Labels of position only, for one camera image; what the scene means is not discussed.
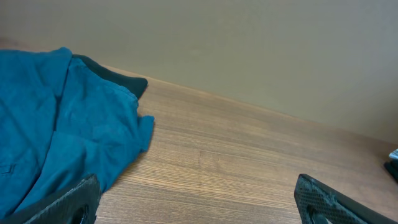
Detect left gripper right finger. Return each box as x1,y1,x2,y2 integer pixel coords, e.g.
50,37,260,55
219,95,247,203
294,174,397,224

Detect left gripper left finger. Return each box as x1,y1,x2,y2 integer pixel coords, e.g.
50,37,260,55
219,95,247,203
1,174,101,224

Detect navy blue shorts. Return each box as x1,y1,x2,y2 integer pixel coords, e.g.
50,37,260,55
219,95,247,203
1,47,154,218

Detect black folded garment under jeans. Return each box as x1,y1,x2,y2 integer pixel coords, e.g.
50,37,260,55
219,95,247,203
384,159,398,182

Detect light blue folded jeans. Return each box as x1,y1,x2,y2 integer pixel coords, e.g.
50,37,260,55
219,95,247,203
389,149,398,160

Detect black t-shirt with logo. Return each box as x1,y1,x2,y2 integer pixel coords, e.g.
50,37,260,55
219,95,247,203
73,54,148,100

